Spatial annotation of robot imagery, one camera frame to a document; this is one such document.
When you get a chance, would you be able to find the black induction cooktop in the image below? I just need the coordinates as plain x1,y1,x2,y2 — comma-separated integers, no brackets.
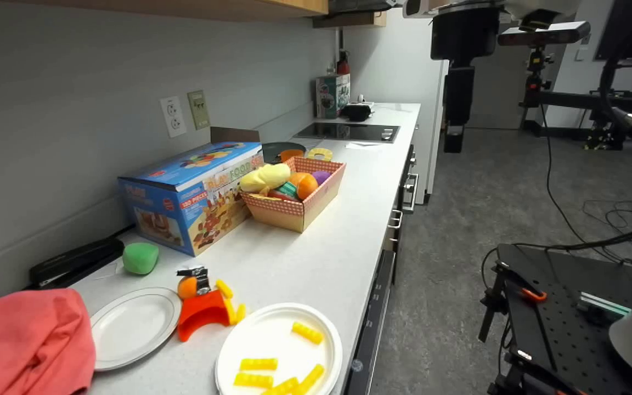
296,123,400,142

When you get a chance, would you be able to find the green round sponge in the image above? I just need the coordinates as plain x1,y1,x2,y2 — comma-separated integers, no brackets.
123,244,161,277

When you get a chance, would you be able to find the orange red toy piece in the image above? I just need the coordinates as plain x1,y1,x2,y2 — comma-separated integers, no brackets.
177,279,249,342

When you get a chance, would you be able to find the pink red cloth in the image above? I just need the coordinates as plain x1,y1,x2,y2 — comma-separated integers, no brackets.
0,290,97,395

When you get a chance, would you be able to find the white plate with yellow bricks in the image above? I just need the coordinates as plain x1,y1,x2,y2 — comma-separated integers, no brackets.
216,303,345,395

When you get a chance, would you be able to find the blue toy food box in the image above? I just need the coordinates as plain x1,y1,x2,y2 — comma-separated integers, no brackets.
118,140,263,256

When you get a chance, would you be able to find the empty white paper plate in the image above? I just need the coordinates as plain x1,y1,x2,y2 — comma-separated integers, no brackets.
92,286,180,371

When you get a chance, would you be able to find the yellow toy corn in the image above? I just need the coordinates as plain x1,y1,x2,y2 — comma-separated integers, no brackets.
240,161,293,192

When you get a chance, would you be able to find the beige wall switch plate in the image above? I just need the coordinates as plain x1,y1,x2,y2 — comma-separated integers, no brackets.
188,89,212,128

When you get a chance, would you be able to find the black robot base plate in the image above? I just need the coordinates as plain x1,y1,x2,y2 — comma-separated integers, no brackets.
478,244,632,395

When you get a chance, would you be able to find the red checkered cardboard basket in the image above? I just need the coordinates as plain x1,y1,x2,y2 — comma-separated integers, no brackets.
240,155,348,233

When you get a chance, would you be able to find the black small pot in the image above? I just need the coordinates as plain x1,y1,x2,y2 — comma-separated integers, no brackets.
340,103,374,121

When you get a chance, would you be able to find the white wall power outlet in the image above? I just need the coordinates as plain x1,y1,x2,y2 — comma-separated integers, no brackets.
161,97,188,137

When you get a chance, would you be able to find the orange toy fruit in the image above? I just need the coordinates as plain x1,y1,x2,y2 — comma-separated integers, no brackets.
290,170,319,200

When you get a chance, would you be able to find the white refrigerator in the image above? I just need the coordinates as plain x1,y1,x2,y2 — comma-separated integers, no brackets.
345,9,449,206

